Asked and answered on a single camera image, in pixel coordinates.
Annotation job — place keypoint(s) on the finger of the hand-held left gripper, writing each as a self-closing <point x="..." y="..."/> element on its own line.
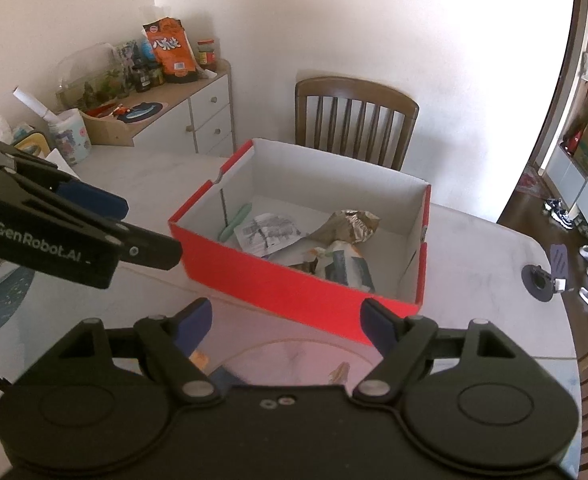
<point x="148" y="252"/>
<point x="93" y="200"/>

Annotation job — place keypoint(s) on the red bag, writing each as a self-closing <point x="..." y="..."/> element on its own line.
<point x="574" y="142"/>

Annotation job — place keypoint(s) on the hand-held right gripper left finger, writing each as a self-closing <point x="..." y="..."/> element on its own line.
<point x="196" y="322"/>

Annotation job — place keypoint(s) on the red cardboard box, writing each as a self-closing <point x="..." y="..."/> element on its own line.
<point x="299" y="295"/>

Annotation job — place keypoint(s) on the white door wall cabinet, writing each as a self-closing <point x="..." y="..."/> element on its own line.
<point x="569" y="180"/>

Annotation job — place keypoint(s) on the printed paper tub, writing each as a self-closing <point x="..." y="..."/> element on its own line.
<point x="71" y="135"/>

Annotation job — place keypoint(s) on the brown silver bag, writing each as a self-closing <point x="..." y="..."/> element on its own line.
<point x="346" y="227"/>

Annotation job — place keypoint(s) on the dark glass jar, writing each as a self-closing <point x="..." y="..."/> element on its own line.
<point x="157" y="75"/>
<point x="141" y="77"/>

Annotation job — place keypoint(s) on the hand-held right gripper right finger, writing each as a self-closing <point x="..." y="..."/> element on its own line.
<point x="376" y="322"/>

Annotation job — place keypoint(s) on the orange snack bag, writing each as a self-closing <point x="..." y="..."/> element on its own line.
<point x="173" y="55"/>

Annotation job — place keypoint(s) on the white sideboard with drawers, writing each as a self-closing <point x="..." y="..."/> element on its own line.
<point x="211" y="110"/>

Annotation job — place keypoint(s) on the light green pen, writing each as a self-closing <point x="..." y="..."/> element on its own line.
<point x="233" y="224"/>

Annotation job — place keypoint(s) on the printed clear table mat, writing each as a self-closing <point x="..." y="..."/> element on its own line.
<point x="284" y="350"/>

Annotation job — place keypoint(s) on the light wooden tray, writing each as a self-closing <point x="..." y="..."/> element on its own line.
<point x="108" y="127"/>

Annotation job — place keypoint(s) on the white barcode plastic wrapper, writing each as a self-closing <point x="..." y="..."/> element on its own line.
<point x="269" y="232"/>

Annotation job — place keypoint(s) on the white green snack packet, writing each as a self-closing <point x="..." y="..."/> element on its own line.
<point x="346" y="265"/>

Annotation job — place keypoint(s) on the black white sneaker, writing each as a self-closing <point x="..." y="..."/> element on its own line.
<point x="566" y="219"/>
<point x="554" y="206"/>

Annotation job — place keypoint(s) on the yellow blue printed box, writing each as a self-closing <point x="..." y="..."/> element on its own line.
<point x="31" y="141"/>

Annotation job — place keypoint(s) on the round whale print mat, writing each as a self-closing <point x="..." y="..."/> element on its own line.
<point x="143" y="110"/>

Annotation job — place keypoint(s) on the rolled white paper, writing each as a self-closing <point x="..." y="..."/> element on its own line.
<point x="36" y="105"/>

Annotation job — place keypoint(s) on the red lid jar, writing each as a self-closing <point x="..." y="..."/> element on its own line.
<point x="207" y="55"/>

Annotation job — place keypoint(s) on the white marble desktop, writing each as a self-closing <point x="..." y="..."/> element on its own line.
<point x="474" y="260"/>

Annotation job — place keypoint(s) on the glass fishbowl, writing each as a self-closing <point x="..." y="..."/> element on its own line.
<point x="88" y="75"/>

